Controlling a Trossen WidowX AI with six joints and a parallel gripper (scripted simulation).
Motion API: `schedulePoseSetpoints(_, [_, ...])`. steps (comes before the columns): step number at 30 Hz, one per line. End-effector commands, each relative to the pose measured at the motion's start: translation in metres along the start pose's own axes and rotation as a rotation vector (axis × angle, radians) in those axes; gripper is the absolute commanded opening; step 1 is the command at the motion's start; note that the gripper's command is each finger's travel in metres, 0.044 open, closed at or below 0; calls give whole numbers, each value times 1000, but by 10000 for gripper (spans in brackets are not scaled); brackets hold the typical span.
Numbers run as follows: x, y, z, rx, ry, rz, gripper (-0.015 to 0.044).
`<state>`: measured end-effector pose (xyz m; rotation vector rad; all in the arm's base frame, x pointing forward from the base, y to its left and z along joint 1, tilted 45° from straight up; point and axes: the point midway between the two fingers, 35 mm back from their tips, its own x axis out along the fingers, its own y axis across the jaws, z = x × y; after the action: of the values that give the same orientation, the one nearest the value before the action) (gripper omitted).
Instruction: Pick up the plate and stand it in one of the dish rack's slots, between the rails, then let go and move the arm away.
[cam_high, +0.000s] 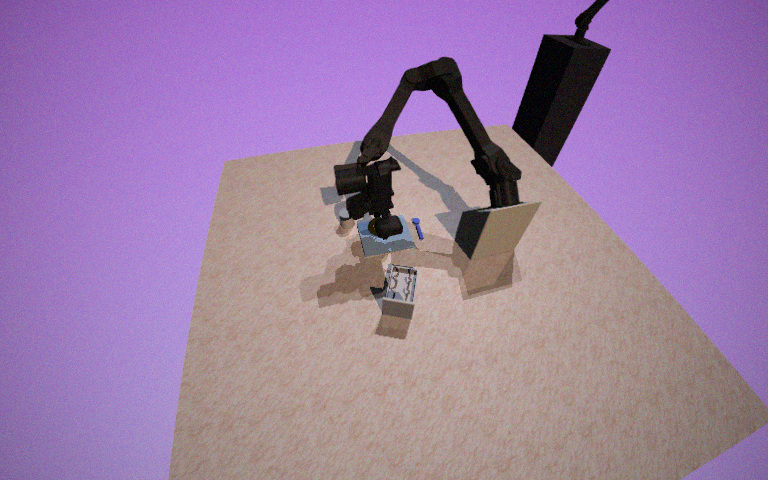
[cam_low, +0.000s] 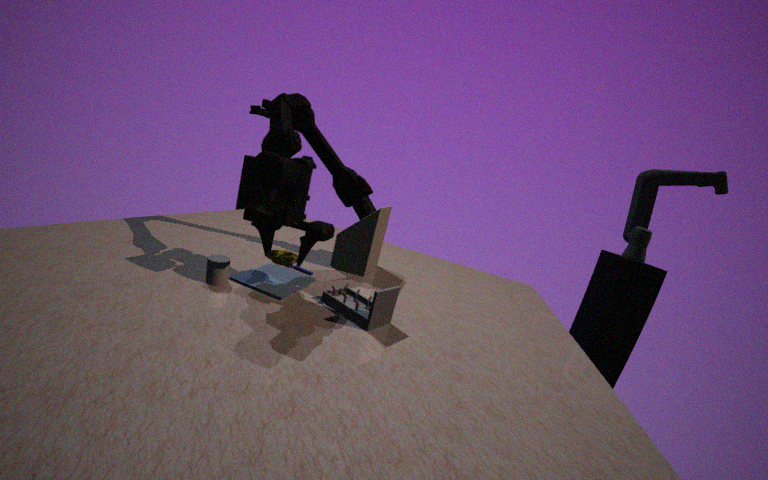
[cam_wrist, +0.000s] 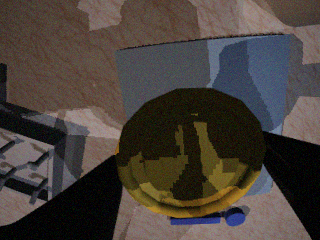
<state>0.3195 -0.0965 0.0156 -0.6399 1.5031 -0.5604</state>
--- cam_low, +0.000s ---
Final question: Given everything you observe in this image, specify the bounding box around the golden yellow plate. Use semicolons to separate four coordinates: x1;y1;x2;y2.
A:
266;250;298;265

